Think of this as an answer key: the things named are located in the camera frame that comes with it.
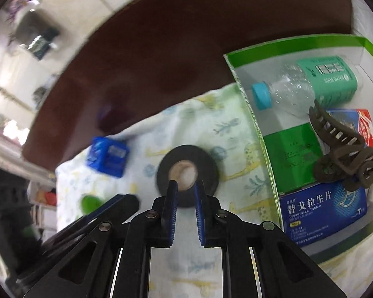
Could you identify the brown hair claw clip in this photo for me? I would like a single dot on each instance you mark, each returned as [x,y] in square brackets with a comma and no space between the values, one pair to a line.
[338,158]

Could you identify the green white cardboard box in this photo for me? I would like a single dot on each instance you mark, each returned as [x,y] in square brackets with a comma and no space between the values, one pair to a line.
[245,56]

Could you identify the green white plastic toy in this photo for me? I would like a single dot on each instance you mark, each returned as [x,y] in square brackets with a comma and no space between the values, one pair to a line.
[90,203]

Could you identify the green medicine packet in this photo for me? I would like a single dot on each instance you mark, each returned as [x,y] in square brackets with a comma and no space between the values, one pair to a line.
[289,158]

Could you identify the black tape roll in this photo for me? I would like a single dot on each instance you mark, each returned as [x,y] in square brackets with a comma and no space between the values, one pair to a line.
[206,164]

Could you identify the blue pencil sharpener box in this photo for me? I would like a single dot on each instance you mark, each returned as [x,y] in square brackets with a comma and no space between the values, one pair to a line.
[107,158]

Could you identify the dark hanging wall item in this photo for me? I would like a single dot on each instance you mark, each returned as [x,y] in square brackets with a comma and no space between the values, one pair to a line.
[42,45]

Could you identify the blue medicine box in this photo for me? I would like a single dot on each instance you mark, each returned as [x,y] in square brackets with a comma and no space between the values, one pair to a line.
[317,214]

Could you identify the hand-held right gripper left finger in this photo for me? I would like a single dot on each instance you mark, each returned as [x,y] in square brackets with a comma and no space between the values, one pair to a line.
[171,214]

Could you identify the white shelf unit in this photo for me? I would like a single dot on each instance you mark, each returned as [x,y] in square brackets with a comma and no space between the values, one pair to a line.
[40,211]

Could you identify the blue red playing card box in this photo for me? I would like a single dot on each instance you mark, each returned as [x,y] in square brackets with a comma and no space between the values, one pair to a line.
[365,124]

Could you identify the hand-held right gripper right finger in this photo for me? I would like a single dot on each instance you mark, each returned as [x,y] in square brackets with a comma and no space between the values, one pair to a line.
[200,214]

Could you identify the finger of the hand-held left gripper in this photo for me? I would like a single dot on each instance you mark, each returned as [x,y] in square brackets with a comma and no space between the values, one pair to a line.
[118,205]

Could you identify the plastic bottle with teal label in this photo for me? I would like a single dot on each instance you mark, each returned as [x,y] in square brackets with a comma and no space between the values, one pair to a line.
[326,80]

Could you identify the printed white cloth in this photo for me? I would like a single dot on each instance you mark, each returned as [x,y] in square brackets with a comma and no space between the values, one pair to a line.
[230,161]

